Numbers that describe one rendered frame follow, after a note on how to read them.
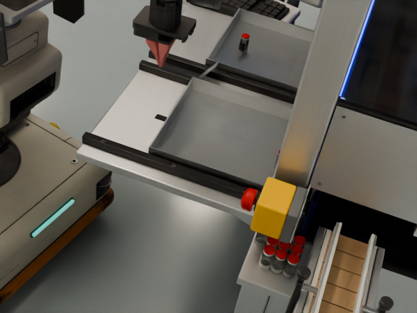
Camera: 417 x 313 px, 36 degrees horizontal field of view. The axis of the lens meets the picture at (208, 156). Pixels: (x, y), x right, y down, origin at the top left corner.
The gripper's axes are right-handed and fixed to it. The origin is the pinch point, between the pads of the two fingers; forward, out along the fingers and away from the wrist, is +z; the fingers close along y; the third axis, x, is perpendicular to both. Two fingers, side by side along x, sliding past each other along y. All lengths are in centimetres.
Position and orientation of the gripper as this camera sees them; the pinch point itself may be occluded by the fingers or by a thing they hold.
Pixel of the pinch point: (161, 61)
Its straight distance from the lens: 123.2
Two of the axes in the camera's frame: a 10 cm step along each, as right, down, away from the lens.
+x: 3.3, -6.3, 7.0
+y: 9.4, 3.1, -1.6
